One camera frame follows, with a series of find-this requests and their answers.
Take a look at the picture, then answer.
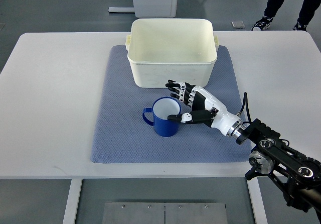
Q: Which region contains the cream plastic storage box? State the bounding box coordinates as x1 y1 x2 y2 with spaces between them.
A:
125 18 218 88

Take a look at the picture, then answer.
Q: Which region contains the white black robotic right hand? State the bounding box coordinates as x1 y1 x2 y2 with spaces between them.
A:
166 80 243 136

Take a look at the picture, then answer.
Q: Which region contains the grey metal floor plate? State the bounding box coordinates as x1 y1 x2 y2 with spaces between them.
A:
102 202 228 223

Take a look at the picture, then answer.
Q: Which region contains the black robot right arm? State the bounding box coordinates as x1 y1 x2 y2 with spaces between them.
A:
232 93 320 216

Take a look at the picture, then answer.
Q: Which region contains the blue enamel mug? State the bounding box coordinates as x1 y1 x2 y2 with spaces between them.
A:
142 97 181 137

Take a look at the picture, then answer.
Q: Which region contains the white table left leg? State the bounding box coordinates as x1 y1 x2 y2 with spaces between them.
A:
62 178 83 224

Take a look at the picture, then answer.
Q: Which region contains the black white sneaker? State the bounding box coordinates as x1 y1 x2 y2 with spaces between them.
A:
251 16 274 31
292 22 307 32

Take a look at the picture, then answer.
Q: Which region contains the white cabinet pedestal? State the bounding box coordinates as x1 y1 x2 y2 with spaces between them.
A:
108 0 178 18

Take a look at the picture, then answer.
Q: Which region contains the white table leg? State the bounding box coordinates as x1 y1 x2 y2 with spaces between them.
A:
62 178 83 224
247 179 268 224

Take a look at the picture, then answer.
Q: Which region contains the white table right leg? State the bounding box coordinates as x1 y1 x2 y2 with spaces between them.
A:
247 179 268 224

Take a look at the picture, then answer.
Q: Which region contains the small grey floor plate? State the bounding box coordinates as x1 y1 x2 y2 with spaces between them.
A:
231 21 246 29

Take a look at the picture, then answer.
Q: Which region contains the blue-grey textured mat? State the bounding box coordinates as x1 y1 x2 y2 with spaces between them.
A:
91 45 251 163

